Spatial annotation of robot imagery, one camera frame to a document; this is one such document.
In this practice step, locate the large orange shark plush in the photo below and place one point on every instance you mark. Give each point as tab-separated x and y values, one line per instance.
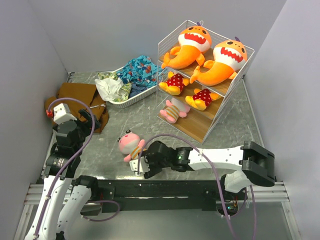
194	41

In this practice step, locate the white laundry basket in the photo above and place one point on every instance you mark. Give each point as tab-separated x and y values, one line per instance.
135	99

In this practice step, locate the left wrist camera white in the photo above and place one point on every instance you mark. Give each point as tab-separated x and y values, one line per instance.
60	114

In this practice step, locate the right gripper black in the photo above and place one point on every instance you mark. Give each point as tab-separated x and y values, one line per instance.
153	171

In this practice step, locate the pink frog plush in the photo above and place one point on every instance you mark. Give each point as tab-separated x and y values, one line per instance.
174	110
130	145

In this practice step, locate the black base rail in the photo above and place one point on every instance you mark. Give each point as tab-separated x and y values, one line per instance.
152	195

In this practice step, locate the brown garment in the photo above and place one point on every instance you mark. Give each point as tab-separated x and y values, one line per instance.
86	93

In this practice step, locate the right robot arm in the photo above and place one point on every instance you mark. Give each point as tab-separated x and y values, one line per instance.
250	163

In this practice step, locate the yellow frog plush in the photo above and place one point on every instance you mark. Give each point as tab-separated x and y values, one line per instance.
201	98
175	83

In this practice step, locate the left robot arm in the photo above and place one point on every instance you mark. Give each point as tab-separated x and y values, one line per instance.
53	218

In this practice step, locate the blue patterned cloth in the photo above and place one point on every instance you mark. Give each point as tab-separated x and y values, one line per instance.
141	73

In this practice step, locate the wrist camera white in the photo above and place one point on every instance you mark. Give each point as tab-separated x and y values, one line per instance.
60	114
139	167

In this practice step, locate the white green cloth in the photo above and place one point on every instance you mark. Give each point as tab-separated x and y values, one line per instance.
111	88

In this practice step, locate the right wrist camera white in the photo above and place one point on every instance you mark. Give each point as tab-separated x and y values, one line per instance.
139	167

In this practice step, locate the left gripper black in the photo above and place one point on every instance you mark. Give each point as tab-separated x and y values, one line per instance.
87	125

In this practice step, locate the white wire wooden shelf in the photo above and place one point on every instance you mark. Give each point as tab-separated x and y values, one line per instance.
198	123

